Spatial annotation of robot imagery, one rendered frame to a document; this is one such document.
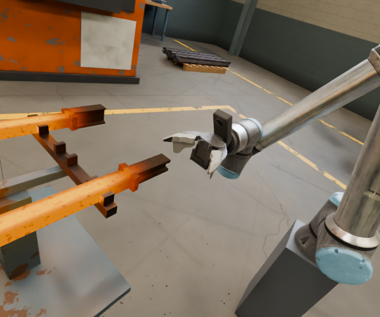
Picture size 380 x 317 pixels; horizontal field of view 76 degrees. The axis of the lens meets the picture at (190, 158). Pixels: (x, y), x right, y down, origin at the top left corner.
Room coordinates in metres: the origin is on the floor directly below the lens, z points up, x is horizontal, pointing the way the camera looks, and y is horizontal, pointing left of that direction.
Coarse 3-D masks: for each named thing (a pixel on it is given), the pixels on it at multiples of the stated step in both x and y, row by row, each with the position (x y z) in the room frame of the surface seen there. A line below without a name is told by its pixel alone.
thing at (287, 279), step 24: (288, 240) 0.76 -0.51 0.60; (264, 264) 0.87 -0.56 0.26; (288, 264) 0.69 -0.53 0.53; (312, 264) 0.67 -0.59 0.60; (264, 288) 0.70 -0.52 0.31; (288, 288) 0.67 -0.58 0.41; (312, 288) 0.64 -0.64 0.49; (240, 312) 0.71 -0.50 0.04; (264, 312) 0.67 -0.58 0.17; (288, 312) 0.64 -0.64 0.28
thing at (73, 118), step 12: (72, 108) 0.49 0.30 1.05; (84, 108) 0.51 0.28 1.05; (96, 108) 0.53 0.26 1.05; (12, 120) 0.39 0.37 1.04; (24, 120) 0.40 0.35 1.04; (36, 120) 0.42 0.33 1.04; (48, 120) 0.43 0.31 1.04; (60, 120) 0.45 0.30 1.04; (72, 120) 0.46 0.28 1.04; (84, 120) 0.50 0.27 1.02; (96, 120) 0.53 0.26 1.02; (0, 132) 0.35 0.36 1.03; (12, 132) 0.37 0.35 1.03; (24, 132) 0.39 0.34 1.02; (36, 132) 0.41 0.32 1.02
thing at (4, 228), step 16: (144, 160) 0.39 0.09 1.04; (160, 160) 0.41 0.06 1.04; (112, 176) 0.32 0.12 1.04; (128, 176) 0.34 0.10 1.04; (144, 176) 0.37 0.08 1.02; (64, 192) 0.26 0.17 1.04; (80, 192) 0.27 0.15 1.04; (96, 192) 0.28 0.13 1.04; (32, 208) 0.21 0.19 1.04; (48, 208) 0.22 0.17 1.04; (64, 208) 0.23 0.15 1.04; (80, 208) 0.25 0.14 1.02; (0, 224) 0.18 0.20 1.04; (16, 224) 0.18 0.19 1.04; (32, 224) 0.19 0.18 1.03; (48, 224) 0.21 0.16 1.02; (0, 240) 0.16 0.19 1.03
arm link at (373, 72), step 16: (368, 64) 0.78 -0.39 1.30; (336, 80) 0.81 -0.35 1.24; (352, 80) 0.78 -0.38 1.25; (368, 80) 0.76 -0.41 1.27; (320, 96) 0.80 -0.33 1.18; (336, 96) 0.78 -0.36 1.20; (352, 96) 0.77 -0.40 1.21; (288, 112) 0.82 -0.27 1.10; (304, 112) 0.80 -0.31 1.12; (320, 112) 0.79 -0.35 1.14; (272, 128) 0.82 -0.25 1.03; (288, 128) 0.80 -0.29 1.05; (256, 144) 0.83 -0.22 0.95
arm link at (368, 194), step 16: (368, 144) 0.63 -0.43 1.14; (368, 160) 0.61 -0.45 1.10; (352, 176) 0.63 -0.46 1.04; (368, 176) 0.59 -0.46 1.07; (352, 192) 0.60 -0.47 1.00; (368, 192) 0.58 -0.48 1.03; (352, 208) 0.58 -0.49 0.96; (368, 208) 0.57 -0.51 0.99; (320, 224) 0.70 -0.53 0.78; (336, 224) 0.60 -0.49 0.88; (352, 224) 0.57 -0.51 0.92; (368, 224) 0.56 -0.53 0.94; (320, 240) 0.60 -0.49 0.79; (336, 240) 0.56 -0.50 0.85; (352, 240) 0.55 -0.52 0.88; (368, 240) 0.55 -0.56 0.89; (320, 256) 0.54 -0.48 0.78; (336, 256) 0.53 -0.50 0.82; (352, 256) 0.52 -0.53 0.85; (368, 256) 0.54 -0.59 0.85; (336, 272) 0.52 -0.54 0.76; (352, 272) 0.51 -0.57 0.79; (368, 272) 0.50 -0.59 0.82
